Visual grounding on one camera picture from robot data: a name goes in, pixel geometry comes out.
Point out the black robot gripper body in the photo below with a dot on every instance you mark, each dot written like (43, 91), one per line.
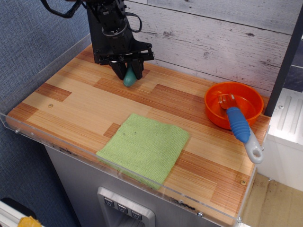
(125, 48)

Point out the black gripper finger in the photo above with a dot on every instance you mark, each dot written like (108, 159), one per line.
(119, 69)
(138, 67)

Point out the green toy cucumber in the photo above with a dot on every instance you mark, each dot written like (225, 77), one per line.
(130, 77)

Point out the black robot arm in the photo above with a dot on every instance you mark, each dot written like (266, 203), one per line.
(118, 16)

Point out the green knitted cloth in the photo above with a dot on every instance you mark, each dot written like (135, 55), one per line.
(144, 149)

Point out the orange plastic bowl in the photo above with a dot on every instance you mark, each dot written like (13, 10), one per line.
(247, 99)

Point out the grey toy fridge cabinet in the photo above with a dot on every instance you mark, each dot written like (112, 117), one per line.
(81, 180)

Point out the silver dispenser button panel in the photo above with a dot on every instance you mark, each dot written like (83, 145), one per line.
(119, 211)

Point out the white ribbed appliance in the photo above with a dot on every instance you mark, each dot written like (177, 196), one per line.
(283, 143)

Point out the dark left vertical post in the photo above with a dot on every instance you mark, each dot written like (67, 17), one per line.
(98, 23)

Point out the dark vertical post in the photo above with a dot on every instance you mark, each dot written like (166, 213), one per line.
(286, 64)
(98, 23)

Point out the clear acrylic guard rail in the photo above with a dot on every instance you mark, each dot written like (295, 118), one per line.
(81, 107)

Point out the fork with blue grey handle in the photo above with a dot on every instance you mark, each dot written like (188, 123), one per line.
(240, 128)

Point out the dark right vertical post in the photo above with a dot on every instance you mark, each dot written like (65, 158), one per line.
(286, 64)

